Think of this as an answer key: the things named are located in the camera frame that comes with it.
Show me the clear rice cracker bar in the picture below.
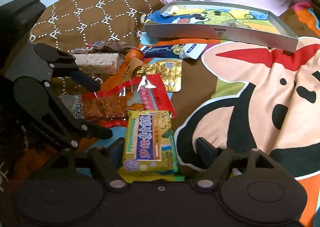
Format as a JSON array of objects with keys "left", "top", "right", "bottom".
[{"left": 73, "top": 53, "right": 124, "bottom": 75}]

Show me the yellow cracker snack packet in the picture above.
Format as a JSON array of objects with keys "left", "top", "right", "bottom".
[{"left": 118, "top": 110, "right": 184, "bottom": 183}]

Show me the red spicy tofu snack packet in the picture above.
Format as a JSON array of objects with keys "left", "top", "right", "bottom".
[{"left": 61, "top": 74, "right": 176, "bottom": 128}]

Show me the gold foil snack packet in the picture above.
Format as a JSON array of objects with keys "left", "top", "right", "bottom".
[{"left": 120, "top": 57, "right": 182, "bottom": 92}]

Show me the dark brown snack wrapper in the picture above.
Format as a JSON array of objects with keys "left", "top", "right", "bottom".
[{"left": 85, "top": 40, "right": 135, "bottom": 53}]

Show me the brown PF patterned pillow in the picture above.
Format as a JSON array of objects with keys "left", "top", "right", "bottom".
[{"left": 29, "top": 0, "right": 164, "bottom": 52}]

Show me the colourful cartoon bedsheet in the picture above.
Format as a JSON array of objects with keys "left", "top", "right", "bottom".
[{"left": 0, "top": 0, "right": 320, "bottom": 227}]

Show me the small orange fruit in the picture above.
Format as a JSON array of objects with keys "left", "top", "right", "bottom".
[{"left": 128, "top": 49, "right": 144, "bottom": 60}]

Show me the blue white snack sachet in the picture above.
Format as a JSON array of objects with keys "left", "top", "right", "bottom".
[{"left": 140, "top": 43, "right": 207, "bottom": 59}]

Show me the grey cardboard box lid tray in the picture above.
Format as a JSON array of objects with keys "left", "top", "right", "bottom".
[{"left": 141, "top": 1, "right": 298, "bottom": 52}]

